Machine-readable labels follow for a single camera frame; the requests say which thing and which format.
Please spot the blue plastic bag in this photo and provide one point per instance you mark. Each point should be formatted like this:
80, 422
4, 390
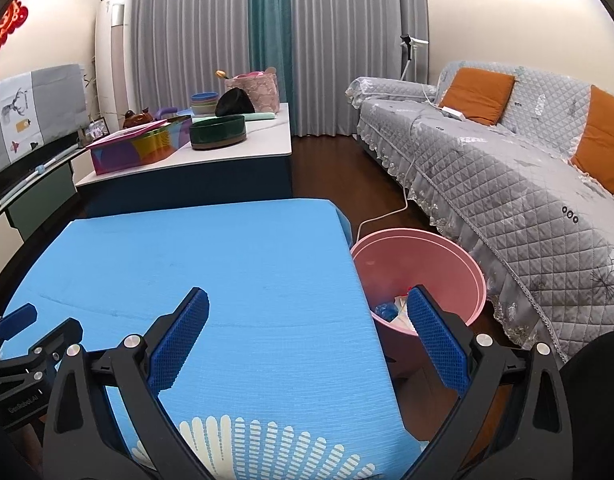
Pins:
384, 310

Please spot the red knot wall decoration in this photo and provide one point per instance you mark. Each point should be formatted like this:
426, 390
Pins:
7, 20

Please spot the stack of pastel bowls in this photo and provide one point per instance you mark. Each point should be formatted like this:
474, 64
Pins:
204, 102

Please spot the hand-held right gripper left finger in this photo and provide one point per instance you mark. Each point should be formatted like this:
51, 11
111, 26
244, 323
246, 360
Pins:
179, 340

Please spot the grey quilted sofa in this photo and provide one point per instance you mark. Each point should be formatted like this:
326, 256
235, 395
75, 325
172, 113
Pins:
487, 185

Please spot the yellow artificial flower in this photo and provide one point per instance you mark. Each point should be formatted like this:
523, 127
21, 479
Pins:
221, 74

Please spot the black hat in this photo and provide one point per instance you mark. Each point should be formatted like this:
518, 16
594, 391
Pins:
234, 102

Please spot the purple plastic cup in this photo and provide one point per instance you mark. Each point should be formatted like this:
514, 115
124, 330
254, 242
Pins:
167, 111

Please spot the mint green tray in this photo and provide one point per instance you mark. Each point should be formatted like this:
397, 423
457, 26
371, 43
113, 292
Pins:
259, 116

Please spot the grey printed television cover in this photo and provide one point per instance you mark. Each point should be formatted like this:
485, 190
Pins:
47, 105

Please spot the teal curtain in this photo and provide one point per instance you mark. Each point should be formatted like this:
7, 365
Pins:
269, 25

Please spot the white floor lamp stand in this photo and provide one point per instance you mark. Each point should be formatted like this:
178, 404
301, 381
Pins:
412, 42

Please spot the white stick blue band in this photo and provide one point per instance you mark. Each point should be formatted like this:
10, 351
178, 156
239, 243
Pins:
37, 168

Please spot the white top coffee table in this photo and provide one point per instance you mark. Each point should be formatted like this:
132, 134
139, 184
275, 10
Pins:
187, 185

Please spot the dark television cabinet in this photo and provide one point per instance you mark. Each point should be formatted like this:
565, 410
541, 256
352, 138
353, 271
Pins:
37, 200

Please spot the grey sheer curtain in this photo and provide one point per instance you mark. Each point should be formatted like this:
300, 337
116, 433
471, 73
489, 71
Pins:
357, 35
187, 25

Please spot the white power strip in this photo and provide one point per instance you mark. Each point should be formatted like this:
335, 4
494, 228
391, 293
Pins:
452, 112

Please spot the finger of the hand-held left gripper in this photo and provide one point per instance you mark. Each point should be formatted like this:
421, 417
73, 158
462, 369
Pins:
57, 337
14, 322

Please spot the brown teapot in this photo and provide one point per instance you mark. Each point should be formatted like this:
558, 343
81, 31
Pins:
137, 120

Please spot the pink lace basket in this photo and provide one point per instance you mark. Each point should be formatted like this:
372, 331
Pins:
264, 92

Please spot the white standing air conditioner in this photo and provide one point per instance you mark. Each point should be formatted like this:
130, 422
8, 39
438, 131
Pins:
114, 60

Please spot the person's dark clothed leg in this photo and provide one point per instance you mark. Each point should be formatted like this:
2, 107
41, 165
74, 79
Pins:
597, 400

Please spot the orange cushion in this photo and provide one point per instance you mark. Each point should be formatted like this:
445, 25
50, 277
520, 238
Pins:
477, 95
604, 150

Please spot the green round tin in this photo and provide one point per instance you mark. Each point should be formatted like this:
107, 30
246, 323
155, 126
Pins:
217, 132

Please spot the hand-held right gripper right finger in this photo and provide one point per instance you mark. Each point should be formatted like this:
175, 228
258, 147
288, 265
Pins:
437, 340

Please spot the colourful tin box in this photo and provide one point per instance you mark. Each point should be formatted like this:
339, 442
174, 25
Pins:
137, 152

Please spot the small photo frame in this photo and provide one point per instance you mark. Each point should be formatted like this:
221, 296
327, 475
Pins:
97, 130

